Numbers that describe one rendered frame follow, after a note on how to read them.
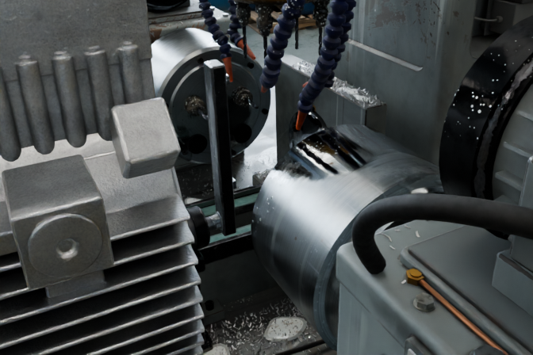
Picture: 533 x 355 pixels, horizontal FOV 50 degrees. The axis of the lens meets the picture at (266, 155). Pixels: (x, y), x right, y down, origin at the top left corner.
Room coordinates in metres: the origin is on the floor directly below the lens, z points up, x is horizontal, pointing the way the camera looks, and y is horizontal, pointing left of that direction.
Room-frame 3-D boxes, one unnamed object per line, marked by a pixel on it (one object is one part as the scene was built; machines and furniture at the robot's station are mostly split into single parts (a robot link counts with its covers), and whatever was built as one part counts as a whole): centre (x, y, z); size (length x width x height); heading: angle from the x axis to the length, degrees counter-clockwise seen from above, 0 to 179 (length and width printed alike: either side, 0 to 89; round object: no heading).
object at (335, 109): (0.94, -0.14, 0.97); 0.30 x 0.11 x 0.34; 26
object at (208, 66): (0.70, 0.06, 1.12); 0.04 x 0.03 x 0.26; 116
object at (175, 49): (1.19, 0.16, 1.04); 0.37 x 0.25 x 0.25; 26
